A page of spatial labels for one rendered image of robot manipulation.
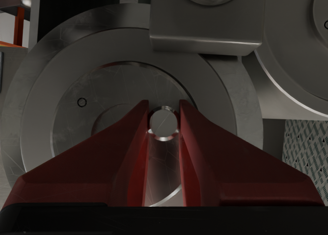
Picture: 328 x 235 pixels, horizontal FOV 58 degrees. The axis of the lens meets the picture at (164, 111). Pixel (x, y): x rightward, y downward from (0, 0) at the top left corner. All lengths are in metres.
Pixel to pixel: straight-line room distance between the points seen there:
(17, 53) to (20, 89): 0.38
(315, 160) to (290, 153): 0.06
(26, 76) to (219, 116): 0.11
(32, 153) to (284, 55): 0.15
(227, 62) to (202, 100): 0.03
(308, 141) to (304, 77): 0.19
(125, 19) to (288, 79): 0.09
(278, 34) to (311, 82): 0.03
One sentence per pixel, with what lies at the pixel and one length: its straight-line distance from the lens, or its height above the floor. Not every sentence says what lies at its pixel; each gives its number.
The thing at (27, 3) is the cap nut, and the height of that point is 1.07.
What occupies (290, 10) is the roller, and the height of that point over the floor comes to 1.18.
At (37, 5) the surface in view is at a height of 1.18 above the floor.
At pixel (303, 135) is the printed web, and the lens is 0.38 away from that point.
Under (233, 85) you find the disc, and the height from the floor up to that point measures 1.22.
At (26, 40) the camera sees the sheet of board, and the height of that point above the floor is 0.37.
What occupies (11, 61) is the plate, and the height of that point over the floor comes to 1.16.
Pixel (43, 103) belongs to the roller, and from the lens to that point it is 0.17.
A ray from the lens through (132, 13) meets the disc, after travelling 0.18.
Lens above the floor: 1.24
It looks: 1 degrees down
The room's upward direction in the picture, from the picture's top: 176 degrees counter-clockwise
